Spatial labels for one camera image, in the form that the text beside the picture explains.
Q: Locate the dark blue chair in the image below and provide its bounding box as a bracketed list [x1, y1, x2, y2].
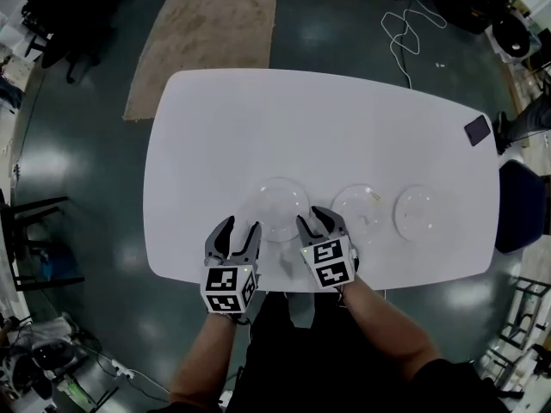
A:
[494, 159, 546, 256]

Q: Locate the black frame stool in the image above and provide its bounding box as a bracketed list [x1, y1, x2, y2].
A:
[0, 189, 86, 292]

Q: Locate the black office chair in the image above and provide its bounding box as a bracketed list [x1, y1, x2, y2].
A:
[21, 0, 117, 84]

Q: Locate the person's left forearm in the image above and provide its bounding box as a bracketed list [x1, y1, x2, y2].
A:
[169, 311, 238, 408]

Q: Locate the large beige rug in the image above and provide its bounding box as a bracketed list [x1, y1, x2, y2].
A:
[122, 0, 280, 122]

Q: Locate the person's black clothing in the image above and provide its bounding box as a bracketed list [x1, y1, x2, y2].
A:
[148, 290, 513, 413]

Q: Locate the black smartphone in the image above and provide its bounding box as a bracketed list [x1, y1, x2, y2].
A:
[463, 114, 492, 147]

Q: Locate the white power strip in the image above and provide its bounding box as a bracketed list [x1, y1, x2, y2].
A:
[110, 357, 135, 380]

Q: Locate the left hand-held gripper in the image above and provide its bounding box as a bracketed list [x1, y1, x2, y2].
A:
[200, 215, 263, 324]

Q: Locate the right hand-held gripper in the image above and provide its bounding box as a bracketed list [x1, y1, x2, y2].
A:
[295, 206, 361, 292]

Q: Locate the clear glass bowl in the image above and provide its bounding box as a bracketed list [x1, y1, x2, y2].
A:
[330, 182, 386, 245]
[393, 185, 443, 241]
[247, 177, 312, 243]

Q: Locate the white cable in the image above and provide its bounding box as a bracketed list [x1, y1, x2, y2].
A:
[381, 0, 449, 89]

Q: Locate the person's right forearm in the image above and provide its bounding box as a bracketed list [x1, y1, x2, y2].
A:
[342, 273, 440, 382]

